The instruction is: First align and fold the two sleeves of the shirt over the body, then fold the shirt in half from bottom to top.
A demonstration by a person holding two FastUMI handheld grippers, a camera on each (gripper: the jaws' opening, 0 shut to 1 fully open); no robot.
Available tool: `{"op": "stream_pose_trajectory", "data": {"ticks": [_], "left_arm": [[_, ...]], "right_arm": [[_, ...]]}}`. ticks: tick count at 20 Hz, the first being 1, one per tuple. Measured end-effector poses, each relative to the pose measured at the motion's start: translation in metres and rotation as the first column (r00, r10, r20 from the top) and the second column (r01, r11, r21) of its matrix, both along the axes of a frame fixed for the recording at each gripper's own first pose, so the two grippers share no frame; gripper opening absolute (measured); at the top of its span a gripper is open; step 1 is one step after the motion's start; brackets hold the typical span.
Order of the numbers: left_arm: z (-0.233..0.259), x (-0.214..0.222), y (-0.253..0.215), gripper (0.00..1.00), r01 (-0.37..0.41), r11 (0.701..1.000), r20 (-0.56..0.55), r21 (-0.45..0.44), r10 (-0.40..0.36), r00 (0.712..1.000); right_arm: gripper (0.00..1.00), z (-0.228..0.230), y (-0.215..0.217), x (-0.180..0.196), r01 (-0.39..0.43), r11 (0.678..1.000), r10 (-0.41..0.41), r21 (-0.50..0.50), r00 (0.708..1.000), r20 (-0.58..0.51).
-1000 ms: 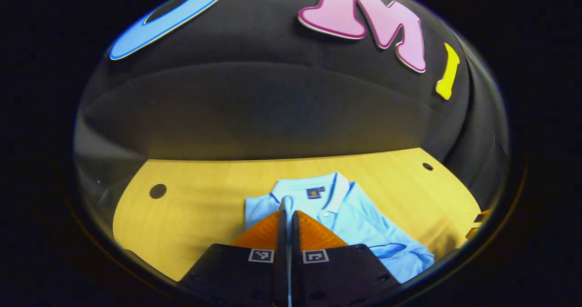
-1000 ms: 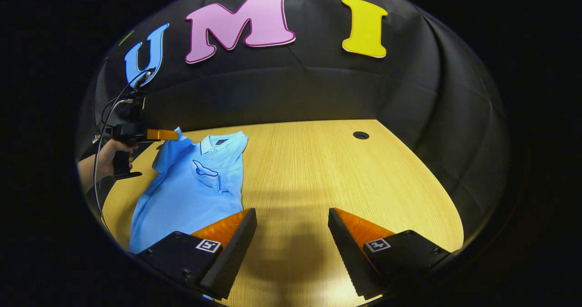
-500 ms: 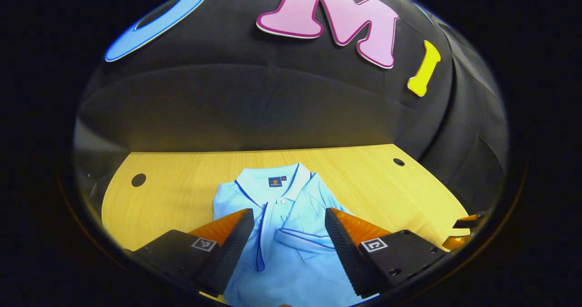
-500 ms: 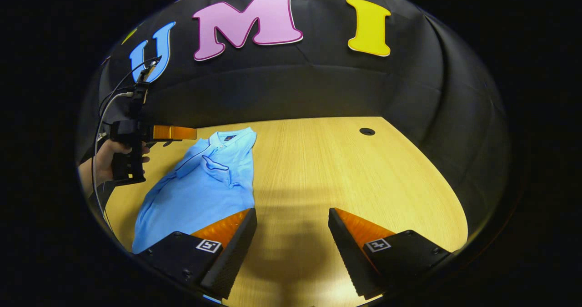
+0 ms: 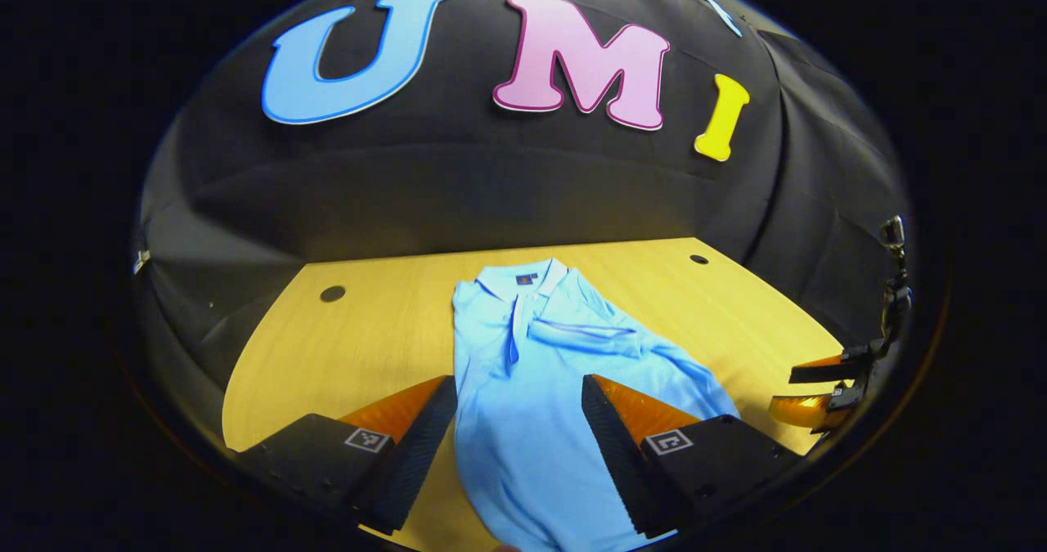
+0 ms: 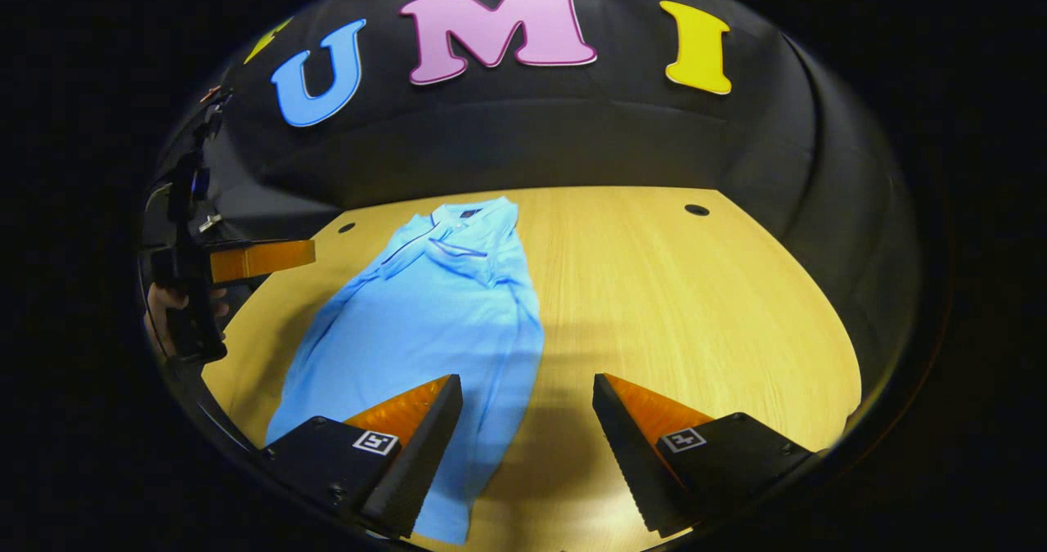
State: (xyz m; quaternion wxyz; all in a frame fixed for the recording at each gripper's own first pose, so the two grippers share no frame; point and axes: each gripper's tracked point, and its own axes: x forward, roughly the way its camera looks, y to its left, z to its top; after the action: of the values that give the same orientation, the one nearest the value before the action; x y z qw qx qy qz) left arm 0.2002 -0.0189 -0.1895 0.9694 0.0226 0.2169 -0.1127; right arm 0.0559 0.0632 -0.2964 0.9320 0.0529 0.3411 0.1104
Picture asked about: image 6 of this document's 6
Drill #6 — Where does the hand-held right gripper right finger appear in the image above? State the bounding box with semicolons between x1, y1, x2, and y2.
592;373;819;538

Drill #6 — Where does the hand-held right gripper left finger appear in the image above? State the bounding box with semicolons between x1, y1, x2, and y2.
258;375;464;539

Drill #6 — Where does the light blue T-shirt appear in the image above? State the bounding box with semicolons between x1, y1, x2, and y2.
263;196;546;546

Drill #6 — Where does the black backdrop cloth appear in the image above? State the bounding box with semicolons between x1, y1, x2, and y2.
143;0;925;438

